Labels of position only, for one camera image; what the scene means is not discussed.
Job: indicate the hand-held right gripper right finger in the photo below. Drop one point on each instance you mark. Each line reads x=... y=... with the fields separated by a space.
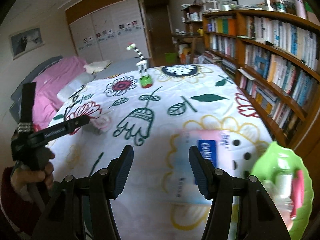
x=201 y=172

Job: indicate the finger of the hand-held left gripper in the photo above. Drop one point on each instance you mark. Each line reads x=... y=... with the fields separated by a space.
x=67 y=128

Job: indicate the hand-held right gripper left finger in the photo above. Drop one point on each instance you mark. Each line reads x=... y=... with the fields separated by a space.
x=122 y=175

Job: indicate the clear bag with pink cloth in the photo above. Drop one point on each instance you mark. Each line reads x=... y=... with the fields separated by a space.
x=102 y=123

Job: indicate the green plastic basin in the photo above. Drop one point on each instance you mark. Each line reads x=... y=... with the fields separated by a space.
x=270 y=160

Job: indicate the person's left forearm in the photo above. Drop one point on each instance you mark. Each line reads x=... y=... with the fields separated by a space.
x=15 y=210

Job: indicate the person's left hand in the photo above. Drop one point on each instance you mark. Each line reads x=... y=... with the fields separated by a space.
x=32 y=180

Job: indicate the tissue pack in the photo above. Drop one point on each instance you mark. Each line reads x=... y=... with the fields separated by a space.
x=180 y=160

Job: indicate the grey blue bedding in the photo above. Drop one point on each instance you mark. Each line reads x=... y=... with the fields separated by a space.
x=30 y=75

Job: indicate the folded white cloth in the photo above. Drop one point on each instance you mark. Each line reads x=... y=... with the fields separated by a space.
x=97 y=66

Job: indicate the floral printed blanket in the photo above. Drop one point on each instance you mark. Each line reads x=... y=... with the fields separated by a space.
x=162 y=100

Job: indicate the grey bed sheet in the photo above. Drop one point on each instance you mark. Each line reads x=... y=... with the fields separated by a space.
x=122 y=66

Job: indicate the striped giraffe toy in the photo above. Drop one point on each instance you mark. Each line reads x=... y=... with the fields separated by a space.
x=145 y=81

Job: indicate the framed photo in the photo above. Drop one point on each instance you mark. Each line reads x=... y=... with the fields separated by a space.
x=26 y=42

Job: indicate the white sliding wardrobe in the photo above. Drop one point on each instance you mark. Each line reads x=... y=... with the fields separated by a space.
x=107 y=20

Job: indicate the green bin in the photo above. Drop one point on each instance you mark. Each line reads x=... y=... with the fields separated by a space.
x=170 y=57

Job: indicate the wooden desk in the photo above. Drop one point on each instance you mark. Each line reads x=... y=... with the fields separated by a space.
x=190 y=37

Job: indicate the brown wooden door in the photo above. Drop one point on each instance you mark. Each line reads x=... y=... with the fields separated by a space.
x=157 y=25

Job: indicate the wooden bookshelf with books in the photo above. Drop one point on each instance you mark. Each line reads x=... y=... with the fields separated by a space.
x=275 y=55

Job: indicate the yellow mug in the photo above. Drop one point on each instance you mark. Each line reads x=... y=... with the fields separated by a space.
x=200 y=31

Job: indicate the small wooden cup shelf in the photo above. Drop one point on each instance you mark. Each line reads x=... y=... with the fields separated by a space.
x=191 y=13

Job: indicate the white frame rack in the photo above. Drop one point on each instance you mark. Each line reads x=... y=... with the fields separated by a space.
x=207 y=1

